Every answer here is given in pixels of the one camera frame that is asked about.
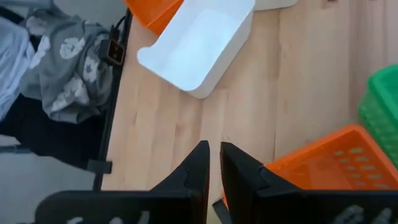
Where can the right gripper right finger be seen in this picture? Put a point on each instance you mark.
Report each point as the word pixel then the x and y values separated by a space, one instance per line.
pixel 264 205

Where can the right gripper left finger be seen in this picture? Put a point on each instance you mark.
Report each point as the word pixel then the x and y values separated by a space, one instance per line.
pixel 174 205

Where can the orange mesh plastic basket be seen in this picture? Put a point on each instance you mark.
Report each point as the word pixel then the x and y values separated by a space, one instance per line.
pixel 335 165
pixel 152 15

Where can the green mesh plastic basket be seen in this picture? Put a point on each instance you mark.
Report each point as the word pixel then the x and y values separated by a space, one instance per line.
pixel 382 102

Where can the black aluminium table frame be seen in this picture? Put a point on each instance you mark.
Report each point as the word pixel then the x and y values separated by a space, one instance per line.
pixel 109 130

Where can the white plastic basket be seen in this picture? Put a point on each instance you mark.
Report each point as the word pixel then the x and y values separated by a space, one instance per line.
pixel 192 49

